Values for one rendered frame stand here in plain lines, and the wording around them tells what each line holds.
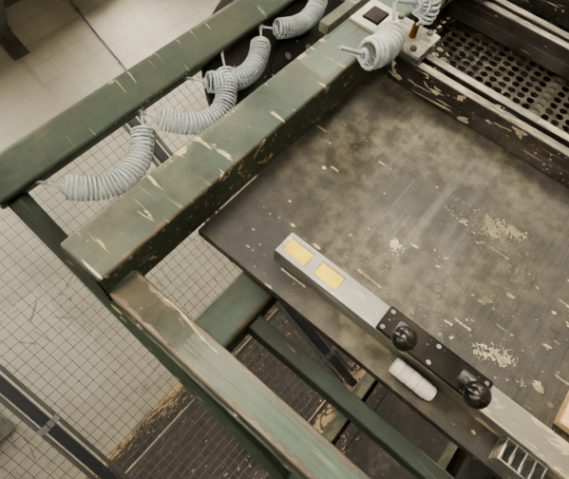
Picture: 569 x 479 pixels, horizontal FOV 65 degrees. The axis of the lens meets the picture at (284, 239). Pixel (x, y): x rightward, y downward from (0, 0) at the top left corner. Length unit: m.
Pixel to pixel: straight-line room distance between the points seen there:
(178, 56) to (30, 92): 4.26
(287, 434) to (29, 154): 0.89
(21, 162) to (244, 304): 0.67
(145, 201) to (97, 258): 0.13
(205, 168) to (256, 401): 0.41
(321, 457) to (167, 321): 0.31
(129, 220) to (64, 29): 5.14
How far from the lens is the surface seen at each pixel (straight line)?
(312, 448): 0.72
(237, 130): 0.89
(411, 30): 1.14
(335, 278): 0.80
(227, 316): 0.84
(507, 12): 1.41
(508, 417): 0.84
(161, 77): 1.37
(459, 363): 0.81
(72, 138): 1.27
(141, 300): 0.78
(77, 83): 5.65
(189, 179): 0.82
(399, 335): 0.67
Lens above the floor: 1.92
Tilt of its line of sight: 16 degrees down
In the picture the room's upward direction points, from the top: 39 degrees counter-clockwise
